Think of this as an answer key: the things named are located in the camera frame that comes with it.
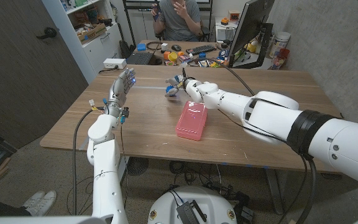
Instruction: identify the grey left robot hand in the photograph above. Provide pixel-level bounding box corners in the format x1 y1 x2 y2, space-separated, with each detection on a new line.
108 68 137 117

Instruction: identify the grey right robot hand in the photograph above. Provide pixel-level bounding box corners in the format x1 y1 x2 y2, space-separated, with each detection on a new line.
165 74 187 100

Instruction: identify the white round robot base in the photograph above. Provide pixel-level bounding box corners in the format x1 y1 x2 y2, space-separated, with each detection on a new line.
147 185 238 224

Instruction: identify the pink plastic container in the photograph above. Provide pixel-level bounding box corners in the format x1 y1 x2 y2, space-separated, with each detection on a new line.
175 100 208 141

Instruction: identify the white power strip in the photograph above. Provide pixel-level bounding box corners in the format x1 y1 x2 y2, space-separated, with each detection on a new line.
103 58 127 70

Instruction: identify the black laptop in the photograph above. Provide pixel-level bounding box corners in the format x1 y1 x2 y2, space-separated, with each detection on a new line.
126 51 155 65

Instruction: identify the black keyboard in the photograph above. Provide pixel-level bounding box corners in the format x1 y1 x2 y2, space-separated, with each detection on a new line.
185 45 217 56

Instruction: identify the white shelf cabinet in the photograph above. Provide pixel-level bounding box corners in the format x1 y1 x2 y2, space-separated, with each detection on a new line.
42 0 124 85

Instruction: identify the cardboard box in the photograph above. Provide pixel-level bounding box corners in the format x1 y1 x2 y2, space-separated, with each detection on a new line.
77 23 108 45

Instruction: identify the person in grey t-shirt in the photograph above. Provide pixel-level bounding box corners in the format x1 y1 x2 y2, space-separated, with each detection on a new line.
150 0 205 42

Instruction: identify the black round floor fan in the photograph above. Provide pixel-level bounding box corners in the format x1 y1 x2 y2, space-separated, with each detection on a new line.
126 157 150 177

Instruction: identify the yellow duck toy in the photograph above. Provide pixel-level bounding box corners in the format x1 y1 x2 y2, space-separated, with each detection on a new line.
244 40 259 53

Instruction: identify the orange small box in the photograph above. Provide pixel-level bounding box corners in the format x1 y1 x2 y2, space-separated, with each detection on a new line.
227 10 241 22

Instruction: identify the black computer monitor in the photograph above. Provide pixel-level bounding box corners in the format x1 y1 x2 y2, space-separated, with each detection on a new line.
227 0 275 69

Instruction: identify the white round canister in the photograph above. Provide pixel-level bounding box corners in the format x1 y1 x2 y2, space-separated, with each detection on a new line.
268 30 291 58

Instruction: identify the black electronics box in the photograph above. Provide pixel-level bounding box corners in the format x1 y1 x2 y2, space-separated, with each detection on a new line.
175 200 208 224

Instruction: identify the white sneaker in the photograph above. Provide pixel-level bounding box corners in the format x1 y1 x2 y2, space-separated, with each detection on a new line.
22 190 46 210
29 190 58 217

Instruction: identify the grey table leg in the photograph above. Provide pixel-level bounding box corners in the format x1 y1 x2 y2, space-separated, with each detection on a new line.
264 167 285 215

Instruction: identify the dark trouser leg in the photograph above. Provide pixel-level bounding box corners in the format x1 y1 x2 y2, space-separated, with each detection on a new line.
0 194 30 218

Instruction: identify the coiled black cable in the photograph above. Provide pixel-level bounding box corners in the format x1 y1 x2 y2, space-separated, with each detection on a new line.
146 41 163 51

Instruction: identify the black thin right arm cable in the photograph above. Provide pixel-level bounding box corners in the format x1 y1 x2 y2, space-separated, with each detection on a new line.
191 57 257 96

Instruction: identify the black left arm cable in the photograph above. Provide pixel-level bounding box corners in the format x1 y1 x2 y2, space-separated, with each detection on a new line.
72 107 105 216

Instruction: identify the black door handle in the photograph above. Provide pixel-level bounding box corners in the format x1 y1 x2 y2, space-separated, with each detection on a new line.
35 27 58 40

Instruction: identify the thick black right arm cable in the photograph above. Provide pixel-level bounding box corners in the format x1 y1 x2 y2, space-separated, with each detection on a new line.
278 154 319 224

